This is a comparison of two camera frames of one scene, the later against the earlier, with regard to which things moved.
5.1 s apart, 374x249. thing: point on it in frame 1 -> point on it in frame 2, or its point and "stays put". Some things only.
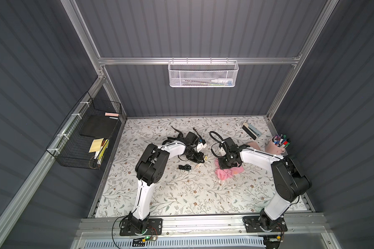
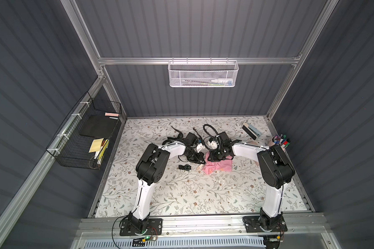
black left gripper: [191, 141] stays put
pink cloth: [226, 173] -> [225, 165]
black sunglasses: [198, 135] stays put
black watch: [180, 136] stays put
